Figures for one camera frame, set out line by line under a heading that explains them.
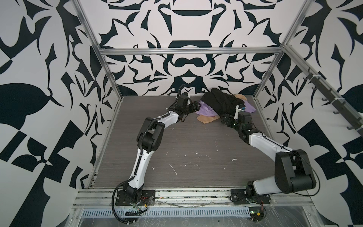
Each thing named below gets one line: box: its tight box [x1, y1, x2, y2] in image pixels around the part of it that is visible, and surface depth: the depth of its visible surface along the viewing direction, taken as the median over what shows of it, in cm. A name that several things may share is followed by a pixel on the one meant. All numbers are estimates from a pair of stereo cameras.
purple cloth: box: [195, 98, 257, 117], surface depth 107 cm
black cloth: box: [200, 87, 245, 116], surface depth 109 cm
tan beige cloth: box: [196, 93, 247, 124], surface depth 107 cm
